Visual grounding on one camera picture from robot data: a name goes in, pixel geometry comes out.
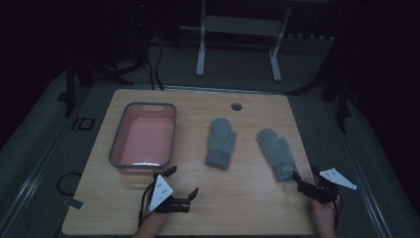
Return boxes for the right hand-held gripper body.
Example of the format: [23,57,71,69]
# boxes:
[297,168,358,205]

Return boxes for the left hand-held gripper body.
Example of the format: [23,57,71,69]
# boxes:
[149,174,192,214]

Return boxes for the grey mitten with label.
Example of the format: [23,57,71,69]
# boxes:
[257,128,301,183]

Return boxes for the pink basin with grey rim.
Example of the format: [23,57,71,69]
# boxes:
[108,101,178,176]

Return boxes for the plain grey mitten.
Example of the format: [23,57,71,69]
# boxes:
[204,117,238,172]

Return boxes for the person's right hand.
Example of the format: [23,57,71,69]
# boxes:
[310,193,342,230]

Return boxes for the person's left hand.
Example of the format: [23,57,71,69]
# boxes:
[142,203,170,232]

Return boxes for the black tripod stand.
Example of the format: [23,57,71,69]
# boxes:
[284,39,354,134]
[62,56,136,119]

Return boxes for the grey tape strip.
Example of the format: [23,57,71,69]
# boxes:
[59,196,86,211]

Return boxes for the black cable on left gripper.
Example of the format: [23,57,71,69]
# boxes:
[137,180,157,230]

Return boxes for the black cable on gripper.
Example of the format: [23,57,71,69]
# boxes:
[137,180,157,230]
[332,193,343,231]

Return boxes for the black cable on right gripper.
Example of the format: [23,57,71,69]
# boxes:
[332,193,343,231]

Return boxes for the black looped floor cable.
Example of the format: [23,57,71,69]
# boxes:
[55,171,83,197]

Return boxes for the black hanging cables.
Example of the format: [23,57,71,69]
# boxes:
[145,41,165,91]

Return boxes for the white metal stand frame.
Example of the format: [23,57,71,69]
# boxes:
[179,0,331,83]

